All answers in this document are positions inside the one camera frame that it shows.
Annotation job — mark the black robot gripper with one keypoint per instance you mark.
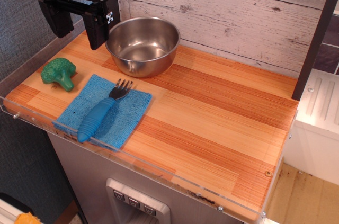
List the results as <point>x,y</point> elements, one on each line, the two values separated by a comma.
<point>95,13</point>

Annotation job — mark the blue handled metal fork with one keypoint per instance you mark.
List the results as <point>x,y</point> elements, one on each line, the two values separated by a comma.
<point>93,119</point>

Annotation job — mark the green toy broccoli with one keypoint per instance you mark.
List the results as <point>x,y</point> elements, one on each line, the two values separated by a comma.
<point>59,70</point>

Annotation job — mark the stainless steel bowl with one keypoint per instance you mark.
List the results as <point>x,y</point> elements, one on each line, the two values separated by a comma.
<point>143,47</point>

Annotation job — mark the blue folded cloth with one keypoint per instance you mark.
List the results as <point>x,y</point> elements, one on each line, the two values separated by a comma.
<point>119,122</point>

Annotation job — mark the grey toy fridge cabinet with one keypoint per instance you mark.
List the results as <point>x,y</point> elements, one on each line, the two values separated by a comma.
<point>88,171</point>

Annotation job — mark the clear acrylic table guard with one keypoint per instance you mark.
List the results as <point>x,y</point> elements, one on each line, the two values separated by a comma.
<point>205,137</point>

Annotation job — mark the silver dispenser panel with buttons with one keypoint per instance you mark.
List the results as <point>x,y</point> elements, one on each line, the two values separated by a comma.
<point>131,206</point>

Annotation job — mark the yellow object at corner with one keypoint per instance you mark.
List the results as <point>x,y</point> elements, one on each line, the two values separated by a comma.
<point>27,218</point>

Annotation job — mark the white toy sink unit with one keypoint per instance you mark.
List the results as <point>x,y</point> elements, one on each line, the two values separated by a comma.
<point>312,146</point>

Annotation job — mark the dark vertical post right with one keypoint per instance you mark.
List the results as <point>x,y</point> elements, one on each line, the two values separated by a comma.
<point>314,47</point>

